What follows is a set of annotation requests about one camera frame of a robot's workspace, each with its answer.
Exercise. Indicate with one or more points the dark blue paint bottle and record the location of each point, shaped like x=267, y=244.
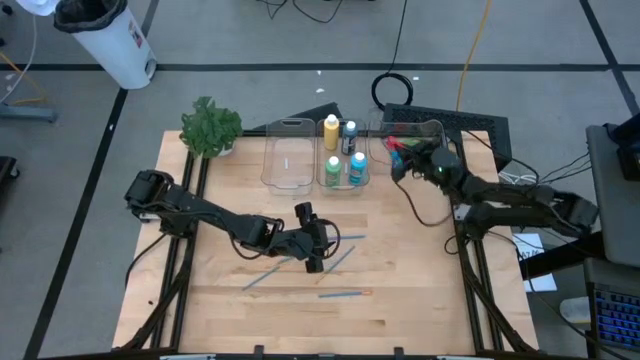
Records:
x=349, y=142

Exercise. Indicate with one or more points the black bracket clip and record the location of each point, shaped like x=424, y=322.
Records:
x=258, y=351
x=398, y=352

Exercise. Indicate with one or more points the grey stand base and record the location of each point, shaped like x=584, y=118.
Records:
x=25, y=113

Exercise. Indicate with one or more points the clear narrow plastic bin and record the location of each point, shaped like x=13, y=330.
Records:
x=280, y=170
x=321, y=190

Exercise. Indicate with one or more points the green potted plant white pot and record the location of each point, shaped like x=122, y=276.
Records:
x=210, y=130

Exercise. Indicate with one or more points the pale round object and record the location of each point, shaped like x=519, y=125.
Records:
x=575, y=310

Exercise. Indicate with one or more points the black device on desk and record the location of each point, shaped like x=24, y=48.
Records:
x=631, y=160

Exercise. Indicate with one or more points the white label strip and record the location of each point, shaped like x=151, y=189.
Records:
x=187, y=357
x=465, y=358

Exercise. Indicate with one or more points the clear wide plastic bin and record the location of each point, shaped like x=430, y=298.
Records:
x=380, y=160

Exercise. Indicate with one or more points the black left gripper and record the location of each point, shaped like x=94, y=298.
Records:
x=310, y=240

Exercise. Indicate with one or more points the light blue paint bottle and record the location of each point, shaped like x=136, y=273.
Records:
x=357, y=172

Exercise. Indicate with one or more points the white paper sheet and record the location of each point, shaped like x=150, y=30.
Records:
x=542, y=284

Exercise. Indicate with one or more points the small black corner plate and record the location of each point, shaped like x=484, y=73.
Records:
x=320, y=115

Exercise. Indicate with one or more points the black chair base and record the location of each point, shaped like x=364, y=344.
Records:
x=7, y=167

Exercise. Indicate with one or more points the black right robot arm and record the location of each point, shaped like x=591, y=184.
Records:
x=525, y=200

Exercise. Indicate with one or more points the white trash can black bag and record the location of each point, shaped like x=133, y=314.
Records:
x=117, y=50

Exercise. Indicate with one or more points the large black corner plate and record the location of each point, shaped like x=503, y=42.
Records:
x=475, y=122

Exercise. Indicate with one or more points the yellow paint bottle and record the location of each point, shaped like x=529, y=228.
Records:
x=331, y=137

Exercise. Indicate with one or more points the grey side desk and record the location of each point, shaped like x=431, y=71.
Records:
x=615, y=225

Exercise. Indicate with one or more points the green paint bottle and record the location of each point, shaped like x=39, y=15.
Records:
x=333, y=175

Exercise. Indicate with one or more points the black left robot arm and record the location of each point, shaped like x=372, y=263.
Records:
x=210, y=212

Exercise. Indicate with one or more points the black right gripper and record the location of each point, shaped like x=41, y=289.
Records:
x=420, y=160

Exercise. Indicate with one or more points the black desk leg bar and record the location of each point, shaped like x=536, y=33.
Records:
x=560, y=255

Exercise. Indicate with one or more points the backlit keyboard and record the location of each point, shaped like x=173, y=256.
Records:
x=617, y=317

